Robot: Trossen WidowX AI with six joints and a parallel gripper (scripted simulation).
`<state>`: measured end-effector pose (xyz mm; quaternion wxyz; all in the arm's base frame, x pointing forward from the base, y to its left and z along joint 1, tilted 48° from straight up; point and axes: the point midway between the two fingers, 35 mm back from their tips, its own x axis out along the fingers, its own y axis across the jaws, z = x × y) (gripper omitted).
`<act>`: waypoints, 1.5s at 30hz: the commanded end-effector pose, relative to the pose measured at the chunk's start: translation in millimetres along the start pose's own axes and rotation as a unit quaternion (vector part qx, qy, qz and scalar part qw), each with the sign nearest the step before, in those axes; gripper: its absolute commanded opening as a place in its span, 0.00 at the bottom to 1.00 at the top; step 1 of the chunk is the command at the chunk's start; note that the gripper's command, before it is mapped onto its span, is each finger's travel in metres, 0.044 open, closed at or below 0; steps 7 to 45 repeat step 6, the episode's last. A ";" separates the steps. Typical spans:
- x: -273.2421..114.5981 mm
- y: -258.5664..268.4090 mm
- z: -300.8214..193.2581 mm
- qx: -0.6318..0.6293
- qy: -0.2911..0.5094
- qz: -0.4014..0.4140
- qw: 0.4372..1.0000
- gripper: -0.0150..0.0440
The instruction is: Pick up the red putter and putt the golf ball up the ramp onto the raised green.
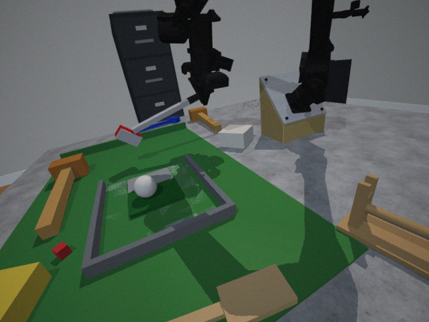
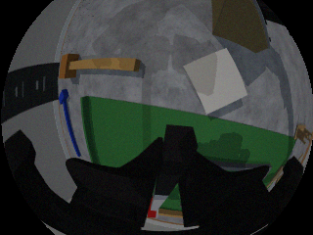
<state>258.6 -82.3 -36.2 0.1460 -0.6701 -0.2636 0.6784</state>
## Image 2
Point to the green flat mat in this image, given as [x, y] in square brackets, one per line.
[122, 130]

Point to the orange-brown mallet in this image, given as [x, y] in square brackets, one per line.
[70, 65]
[179, 214]

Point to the blue putter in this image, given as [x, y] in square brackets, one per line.
[63, 101]

